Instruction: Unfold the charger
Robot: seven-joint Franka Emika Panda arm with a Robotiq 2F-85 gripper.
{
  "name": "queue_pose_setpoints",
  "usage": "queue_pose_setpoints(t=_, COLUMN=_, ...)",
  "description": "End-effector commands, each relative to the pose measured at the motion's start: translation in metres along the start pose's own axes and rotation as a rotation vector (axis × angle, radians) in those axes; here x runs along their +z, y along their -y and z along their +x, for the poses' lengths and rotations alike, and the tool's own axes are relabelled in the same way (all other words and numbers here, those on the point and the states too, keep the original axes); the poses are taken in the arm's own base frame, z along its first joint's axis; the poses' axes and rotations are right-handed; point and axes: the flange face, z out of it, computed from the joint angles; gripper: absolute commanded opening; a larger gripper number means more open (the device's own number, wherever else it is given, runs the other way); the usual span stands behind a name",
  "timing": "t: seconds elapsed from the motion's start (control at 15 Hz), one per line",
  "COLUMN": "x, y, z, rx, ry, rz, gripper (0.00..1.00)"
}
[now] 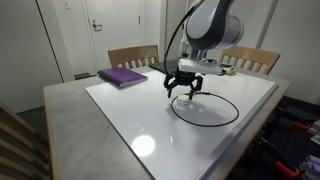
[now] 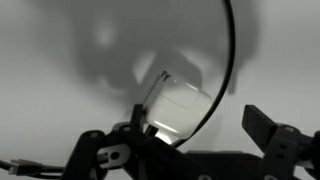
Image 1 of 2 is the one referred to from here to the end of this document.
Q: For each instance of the wooden slat-back chair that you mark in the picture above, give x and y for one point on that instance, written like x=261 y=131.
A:
x=20 y=143
x=133 y=52
x=253 y=55

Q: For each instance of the white closet door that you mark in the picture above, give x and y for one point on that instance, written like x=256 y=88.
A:
x=172 y=13

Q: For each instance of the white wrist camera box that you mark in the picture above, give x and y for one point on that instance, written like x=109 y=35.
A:
x=200 y=66

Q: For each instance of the white whiteboard sheet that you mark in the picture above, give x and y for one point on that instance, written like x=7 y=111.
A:
x=150 y=126

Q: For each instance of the aluminium extrusion rails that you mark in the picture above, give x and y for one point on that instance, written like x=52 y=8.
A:
x=313 y=166

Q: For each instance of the white door with deadbolt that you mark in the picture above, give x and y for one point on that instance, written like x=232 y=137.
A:
x=116 y=36

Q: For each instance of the purple notebook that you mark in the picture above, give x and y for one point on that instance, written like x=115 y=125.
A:
x=121 y=76

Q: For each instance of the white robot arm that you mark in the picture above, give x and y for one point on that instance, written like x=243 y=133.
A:
x=213 y=23

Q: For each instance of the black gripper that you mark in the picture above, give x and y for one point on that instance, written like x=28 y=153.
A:
x=185 y=78

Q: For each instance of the small white light switch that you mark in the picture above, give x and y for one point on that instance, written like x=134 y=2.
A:
x=67 y=4

